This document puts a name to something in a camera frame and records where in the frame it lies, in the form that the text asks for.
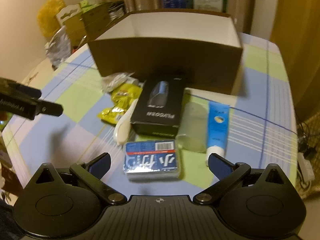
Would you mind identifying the brown cardboard carton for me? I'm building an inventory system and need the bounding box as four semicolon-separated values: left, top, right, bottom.
56;1;126;49

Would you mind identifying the crumpled silver wrapper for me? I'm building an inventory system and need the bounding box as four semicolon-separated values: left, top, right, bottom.
101;73;139;93

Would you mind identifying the white power strip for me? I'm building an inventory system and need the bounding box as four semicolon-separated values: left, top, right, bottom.
297;152;315;183

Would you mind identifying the yellow plastic bag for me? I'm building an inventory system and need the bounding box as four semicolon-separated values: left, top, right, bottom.
37;0;66;41

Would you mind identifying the checkered tablecloth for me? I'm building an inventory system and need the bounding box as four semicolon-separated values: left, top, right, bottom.
2;34;297;196

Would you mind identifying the white toothbrush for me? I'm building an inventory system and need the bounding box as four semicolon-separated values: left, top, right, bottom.
113;99;138;146

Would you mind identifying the brown cardboard storage box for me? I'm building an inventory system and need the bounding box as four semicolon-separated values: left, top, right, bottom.
88;9;243;94

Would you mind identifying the silver foil bag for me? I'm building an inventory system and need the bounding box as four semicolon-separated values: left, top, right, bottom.
45;26;72;70

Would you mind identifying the yellow snack packet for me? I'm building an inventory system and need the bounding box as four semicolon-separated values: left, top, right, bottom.
111;83;142;109
97;106;125;125

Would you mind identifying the blue toothpaste tube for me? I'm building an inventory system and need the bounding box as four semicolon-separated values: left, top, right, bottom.
206;101;229;159

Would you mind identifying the blue cotton swab box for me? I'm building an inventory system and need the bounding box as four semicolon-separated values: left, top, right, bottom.
123;140;181;181

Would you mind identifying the clear plastic cup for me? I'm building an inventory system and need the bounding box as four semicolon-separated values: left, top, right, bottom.
176;102;208;153

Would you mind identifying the black shaver box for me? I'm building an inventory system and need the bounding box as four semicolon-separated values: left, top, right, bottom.
130;76;185;138

